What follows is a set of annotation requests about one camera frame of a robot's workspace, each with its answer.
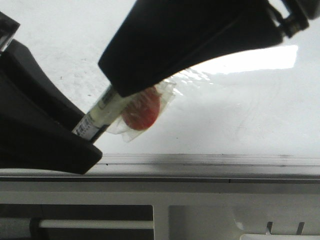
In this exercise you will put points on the white horizontal rod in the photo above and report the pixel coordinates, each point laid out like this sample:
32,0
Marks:
97,224

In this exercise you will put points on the white machine housing panel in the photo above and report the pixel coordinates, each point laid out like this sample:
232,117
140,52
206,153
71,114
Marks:
223,210

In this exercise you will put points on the aluminium whiteboard frame rail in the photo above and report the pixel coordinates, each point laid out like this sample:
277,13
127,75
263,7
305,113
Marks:
187,167

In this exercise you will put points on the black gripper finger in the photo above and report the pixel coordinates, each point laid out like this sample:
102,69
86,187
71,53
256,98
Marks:
37,120
160,38

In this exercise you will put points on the white whiteboard marker pen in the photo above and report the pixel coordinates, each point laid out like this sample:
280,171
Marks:
103,113

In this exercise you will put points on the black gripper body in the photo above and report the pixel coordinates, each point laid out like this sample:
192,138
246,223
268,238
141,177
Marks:
8,28

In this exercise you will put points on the red magnet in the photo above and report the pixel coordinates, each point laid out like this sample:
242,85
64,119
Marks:
142,111

